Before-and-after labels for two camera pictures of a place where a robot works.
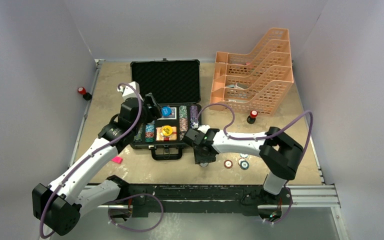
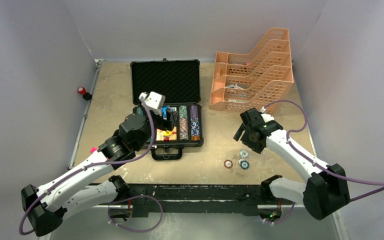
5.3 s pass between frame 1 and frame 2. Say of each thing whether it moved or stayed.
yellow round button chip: stayed
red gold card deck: stayed
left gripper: moved
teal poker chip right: stayed
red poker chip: stayed
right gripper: moved
